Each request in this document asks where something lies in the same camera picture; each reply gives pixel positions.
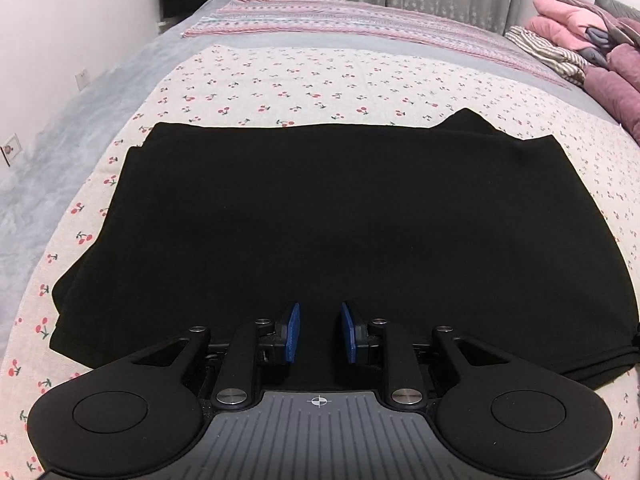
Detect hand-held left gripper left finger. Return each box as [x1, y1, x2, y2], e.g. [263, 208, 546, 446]
[134, 301, 304, 411]

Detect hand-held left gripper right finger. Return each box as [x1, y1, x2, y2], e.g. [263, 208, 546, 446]
[339, 301, 507, 411]

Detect black pants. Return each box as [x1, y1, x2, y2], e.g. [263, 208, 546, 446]
[49, 108, 640, 392]

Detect cherry print bed sheet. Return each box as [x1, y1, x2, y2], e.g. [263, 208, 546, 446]
[0, 44, 640, 480]

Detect pink striped blanket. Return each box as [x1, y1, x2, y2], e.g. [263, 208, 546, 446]
[181, 0, 575, 89]

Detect purple quilted garment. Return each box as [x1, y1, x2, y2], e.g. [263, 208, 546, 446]
[582, 42, 640, 142]

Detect pink padded jacket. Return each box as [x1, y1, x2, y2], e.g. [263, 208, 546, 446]
[522, 0, 617, 52]

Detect grey folded garment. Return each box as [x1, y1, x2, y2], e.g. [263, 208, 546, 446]
[581, 25, 627, 67]

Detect pile of pink clothes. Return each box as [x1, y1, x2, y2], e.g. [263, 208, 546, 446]
[546, 0, 640, 47]

